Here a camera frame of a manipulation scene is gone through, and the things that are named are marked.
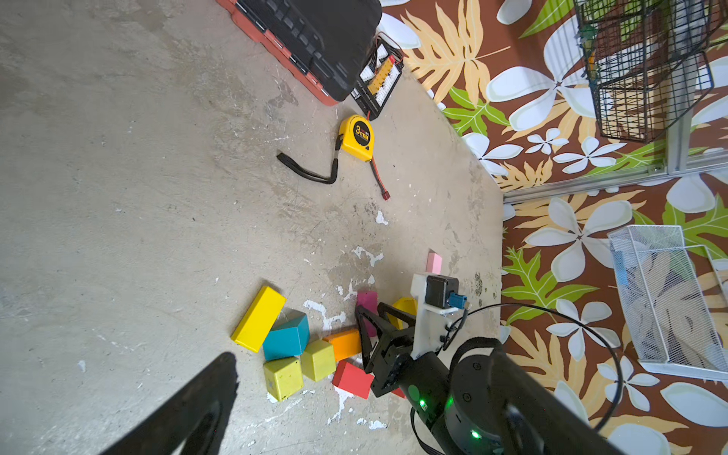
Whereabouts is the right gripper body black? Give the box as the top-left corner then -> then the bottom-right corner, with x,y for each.
369,334 -> 449,421

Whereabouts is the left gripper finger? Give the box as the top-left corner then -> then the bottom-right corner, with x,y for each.
104,352 -> 239,454

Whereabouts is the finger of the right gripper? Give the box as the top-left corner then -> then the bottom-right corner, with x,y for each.
377,303 -> 415,336
355,303 -> 387,370

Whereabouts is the yellow arch block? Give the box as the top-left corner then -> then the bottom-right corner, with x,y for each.
388,298 -> 417,330

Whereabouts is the magenta block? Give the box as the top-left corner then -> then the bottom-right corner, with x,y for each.
356,290 -> 378,337

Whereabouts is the pink block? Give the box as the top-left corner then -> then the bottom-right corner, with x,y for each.
426,250 -> 443,275

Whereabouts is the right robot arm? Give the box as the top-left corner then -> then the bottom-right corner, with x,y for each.
355,303 -> 619,454

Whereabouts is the orange block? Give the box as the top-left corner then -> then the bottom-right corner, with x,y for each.
323,329 -> 362,362

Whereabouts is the red flat block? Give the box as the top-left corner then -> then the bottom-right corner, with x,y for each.
332,360 -> 373,399

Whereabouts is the teal block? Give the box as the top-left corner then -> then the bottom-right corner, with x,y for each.
263,314 -> 310,361

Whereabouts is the yellow rectangular block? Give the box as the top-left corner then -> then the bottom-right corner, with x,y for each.
231,286 -> 286,353

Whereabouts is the lime green cube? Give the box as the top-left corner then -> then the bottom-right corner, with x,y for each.
301,339 -> 337,382
264,356 -> 304,402

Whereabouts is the lime green cube front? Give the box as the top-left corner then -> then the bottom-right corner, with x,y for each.
264,356 -> 304,402

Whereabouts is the yellow tape measure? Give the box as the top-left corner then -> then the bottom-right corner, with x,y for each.
276,114 -> 392,201

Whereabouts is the white mesh basket right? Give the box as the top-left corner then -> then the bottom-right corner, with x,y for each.
608,225 -> 727,382

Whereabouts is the black tool case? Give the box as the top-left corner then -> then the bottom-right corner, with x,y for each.
218,0 -> 382,106

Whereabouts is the black wire basket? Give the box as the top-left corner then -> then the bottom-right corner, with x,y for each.
574,0 -> 727,143

